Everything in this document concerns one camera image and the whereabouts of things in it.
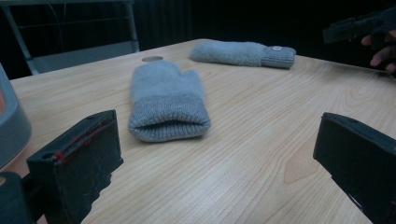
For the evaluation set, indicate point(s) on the grey knitted mitten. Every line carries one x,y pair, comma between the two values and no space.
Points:
243,53
166,99

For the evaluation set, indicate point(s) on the grey metal stand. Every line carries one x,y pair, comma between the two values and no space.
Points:
71,40

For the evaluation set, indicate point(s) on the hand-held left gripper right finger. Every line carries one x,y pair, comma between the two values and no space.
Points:
358,161

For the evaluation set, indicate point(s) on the grey plastic container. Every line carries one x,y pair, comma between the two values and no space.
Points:
11,124

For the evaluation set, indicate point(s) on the dark curtain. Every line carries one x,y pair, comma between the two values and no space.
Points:
249,18

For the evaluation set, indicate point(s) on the round table hole cover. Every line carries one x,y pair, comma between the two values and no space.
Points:
152,58

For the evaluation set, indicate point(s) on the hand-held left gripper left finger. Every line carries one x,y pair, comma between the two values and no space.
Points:
77,165

